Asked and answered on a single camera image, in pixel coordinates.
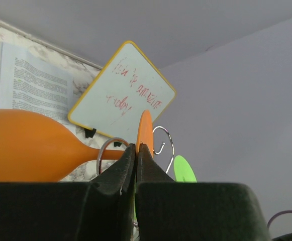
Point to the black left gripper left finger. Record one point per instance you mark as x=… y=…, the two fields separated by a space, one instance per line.
x=100 y=209

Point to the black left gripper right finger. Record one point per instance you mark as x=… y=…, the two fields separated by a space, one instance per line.
x=170 y=210

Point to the green plastic wine glass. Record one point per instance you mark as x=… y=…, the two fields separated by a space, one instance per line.
x=182 y=170

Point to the dark orange plastic wine glass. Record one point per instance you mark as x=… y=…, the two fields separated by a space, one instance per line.
x=36 y=148

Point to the yellow framed whiteboard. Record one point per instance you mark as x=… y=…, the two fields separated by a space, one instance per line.
x=114 y=102

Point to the printed white paper sheet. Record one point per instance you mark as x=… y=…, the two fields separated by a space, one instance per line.
x=29 y=83

